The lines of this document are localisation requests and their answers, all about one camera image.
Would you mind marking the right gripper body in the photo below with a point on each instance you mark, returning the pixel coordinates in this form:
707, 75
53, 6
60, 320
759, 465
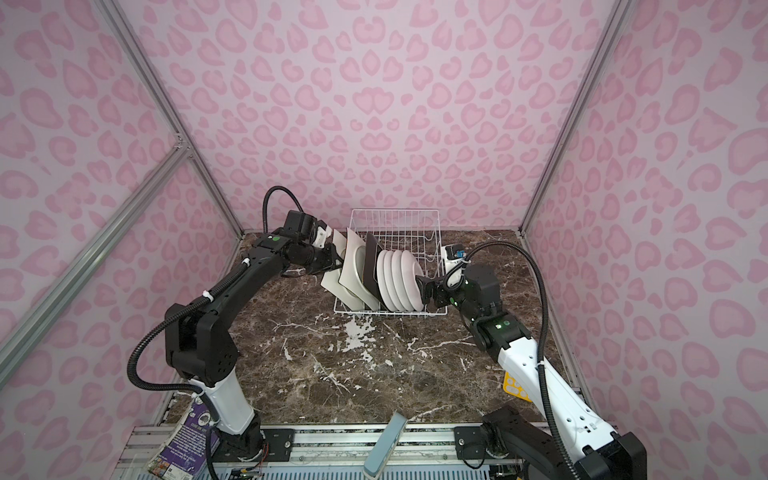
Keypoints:
458, 297

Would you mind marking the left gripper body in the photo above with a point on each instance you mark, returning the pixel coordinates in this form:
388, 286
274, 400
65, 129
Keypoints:
308, 256

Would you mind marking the white square plate black rim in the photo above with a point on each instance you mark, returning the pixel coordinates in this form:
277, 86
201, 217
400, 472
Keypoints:
330, 281

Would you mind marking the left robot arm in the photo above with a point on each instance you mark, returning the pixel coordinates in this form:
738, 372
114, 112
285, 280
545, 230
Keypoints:
198, 342

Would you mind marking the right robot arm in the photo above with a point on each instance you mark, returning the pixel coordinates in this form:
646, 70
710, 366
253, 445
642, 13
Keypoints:
540, 378

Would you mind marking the grey-blue phone-like device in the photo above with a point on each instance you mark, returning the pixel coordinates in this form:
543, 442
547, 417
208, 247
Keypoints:
382, 450

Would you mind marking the purple booklet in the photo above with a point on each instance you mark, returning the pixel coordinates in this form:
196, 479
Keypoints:
183, 454

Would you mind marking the white wire dish rack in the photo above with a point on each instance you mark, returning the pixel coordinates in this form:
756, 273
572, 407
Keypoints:
417, 231

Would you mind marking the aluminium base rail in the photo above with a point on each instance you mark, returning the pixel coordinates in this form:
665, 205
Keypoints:
335, 451

